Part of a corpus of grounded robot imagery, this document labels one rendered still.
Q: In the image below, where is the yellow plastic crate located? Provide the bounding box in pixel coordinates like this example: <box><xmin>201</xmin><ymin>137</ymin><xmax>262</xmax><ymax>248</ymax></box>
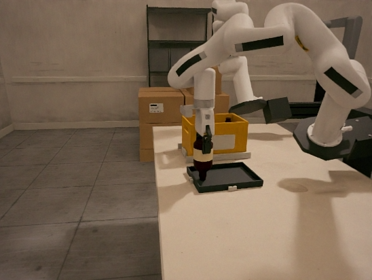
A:
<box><xmin>182</xmin><ymin>113</ymin><xmax>248</xmax><ymax>156</ymax></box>

